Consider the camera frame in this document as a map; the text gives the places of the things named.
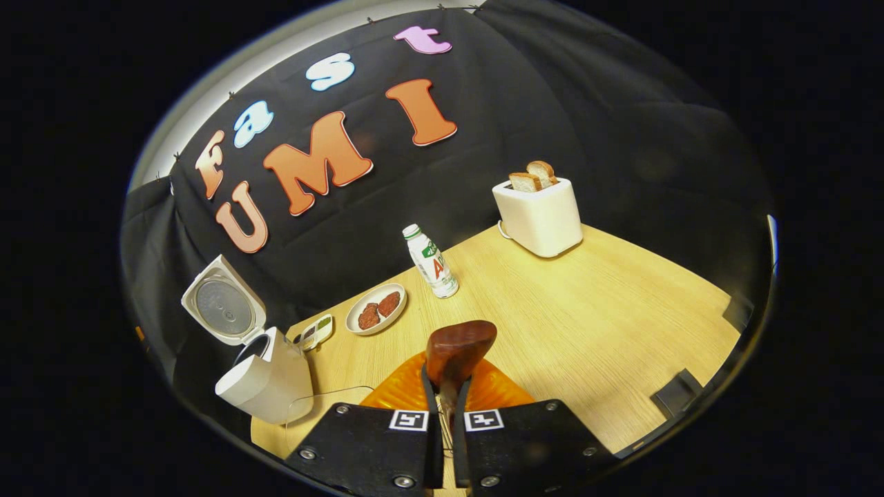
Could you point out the white round plate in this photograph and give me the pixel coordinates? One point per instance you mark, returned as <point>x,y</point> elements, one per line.
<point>359,330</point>

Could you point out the white divided grain dish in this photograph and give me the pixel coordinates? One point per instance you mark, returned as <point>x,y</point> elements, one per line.
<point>316,333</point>

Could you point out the red meat piece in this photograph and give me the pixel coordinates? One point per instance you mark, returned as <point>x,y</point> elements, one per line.
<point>369,316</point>
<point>389,304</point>

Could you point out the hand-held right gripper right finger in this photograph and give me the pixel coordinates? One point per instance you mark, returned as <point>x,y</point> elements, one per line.
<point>463,435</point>

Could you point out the brown wooden spoon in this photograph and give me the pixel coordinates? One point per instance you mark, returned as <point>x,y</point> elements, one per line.
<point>456,348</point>

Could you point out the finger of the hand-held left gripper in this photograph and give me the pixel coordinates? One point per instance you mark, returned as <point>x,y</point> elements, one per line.
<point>140,334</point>

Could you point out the black table clamp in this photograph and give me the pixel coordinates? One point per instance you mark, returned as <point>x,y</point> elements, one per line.
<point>677,395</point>
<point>737,314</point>

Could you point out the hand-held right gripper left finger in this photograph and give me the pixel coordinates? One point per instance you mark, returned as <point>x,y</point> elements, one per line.
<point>431,435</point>

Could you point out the black backdrop cloth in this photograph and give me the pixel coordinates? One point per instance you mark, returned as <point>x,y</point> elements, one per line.
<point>552,110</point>

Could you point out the white rice cooker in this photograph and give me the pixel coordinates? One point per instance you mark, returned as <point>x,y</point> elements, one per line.
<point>269,386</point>

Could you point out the white drink bottle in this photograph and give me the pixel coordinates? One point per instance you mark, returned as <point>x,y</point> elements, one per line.
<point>434,266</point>

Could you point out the white toaster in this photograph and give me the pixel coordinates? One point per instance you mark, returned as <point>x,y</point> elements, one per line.
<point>542,221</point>

